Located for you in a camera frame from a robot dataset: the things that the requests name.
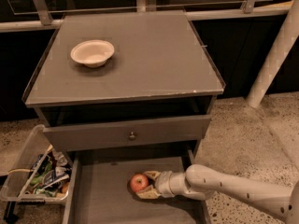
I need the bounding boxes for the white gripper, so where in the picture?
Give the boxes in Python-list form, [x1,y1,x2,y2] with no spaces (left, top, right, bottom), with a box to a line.
[136,171,174,200]

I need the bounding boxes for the red apple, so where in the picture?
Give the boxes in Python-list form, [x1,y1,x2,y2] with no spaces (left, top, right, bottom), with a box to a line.
[130,174,149,192]

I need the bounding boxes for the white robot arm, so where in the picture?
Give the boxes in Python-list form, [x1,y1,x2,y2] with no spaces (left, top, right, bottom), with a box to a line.
[136,164,299,224]

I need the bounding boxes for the grey open middle drawer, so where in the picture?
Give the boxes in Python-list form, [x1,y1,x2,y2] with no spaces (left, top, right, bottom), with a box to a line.
[63,147,210,224]

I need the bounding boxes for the grey top drawer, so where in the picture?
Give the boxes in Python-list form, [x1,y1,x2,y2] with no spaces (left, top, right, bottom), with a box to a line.
[44,115,211,151]

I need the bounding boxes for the grey wooden drawer cabinet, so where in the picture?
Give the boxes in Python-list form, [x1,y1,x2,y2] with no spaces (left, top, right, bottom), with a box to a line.
[21,10,226,161]

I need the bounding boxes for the snack packets in bin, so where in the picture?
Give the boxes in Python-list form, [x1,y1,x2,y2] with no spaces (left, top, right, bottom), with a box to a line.
[25,146,72,198]

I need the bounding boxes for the clear plastic storage bin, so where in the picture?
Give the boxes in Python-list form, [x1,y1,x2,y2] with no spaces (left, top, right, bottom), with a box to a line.
[0,125,68,203]

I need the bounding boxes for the white paper bowl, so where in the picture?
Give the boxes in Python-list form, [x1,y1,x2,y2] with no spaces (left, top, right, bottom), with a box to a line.
[70,40,115,68]

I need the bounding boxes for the metal railing with glass panel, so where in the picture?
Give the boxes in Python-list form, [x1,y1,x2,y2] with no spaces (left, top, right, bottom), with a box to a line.
[0,0,294,33]

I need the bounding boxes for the white diagonal support post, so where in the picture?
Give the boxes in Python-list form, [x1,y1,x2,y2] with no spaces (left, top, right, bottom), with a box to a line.
[246,0,299,108]

